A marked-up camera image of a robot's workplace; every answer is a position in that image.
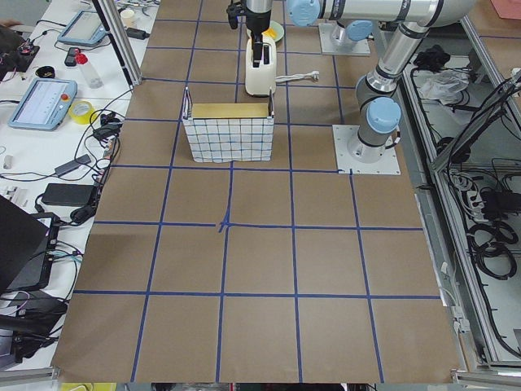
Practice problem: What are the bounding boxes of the wire basket with wooden shelf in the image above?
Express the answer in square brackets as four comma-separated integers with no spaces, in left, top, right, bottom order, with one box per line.
[182,88,274,163]

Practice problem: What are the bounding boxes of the white paper cup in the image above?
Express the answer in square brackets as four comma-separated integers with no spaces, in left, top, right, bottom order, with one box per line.
[120,9,136,28]

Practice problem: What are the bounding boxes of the blue teach pendant near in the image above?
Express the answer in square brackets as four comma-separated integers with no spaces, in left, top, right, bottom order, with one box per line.
[8,78,77,131]

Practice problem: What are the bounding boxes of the clear bottle red cap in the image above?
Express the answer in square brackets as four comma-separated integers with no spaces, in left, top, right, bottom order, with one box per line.
[75,51,103,89]

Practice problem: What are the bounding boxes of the white toaster power cord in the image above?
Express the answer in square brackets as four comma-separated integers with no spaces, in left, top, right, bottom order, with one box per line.
[274,70,321,85]

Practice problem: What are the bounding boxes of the blue teach pendant far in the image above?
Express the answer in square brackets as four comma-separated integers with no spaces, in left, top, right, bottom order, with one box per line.
[57,11,106,47]

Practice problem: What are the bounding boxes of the black laptop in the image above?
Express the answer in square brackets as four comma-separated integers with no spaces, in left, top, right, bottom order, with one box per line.
[1,197,59,293]

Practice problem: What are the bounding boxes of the yellow tape roll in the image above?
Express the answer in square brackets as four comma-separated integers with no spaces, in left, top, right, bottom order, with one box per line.
[68,100,94,125]

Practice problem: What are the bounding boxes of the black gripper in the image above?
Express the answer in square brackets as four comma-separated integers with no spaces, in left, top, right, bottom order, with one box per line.
[248,26,269,68]

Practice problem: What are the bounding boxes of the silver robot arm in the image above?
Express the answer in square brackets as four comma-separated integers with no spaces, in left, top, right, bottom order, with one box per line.
[331,20,373,46]
[287,0,475,102]

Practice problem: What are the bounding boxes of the black power adapter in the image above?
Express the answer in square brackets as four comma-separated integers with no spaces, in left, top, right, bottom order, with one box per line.
[42,183,95,207]

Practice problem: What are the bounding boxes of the blue teach pendant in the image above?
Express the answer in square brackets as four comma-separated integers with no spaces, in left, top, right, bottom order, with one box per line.
[57,11,106,47]
[8,78,77,131]

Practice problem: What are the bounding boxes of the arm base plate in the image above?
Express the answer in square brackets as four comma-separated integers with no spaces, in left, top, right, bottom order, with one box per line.
[318,20,373,56]
[332,125,401,175]

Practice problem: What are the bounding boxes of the aluminium frame post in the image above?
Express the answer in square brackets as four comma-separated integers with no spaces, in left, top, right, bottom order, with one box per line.
[92,0,142,89]

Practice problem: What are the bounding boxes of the white two-slot toaster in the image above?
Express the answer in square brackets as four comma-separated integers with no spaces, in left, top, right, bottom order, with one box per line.
[245,34,277,96]

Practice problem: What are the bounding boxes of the light green plate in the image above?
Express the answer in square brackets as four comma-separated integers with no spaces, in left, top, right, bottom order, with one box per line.
[269,20,284,42]

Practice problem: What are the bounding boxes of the golden triangular pastry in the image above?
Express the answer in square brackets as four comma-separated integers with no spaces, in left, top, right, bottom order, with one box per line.
[262,28,277,41]

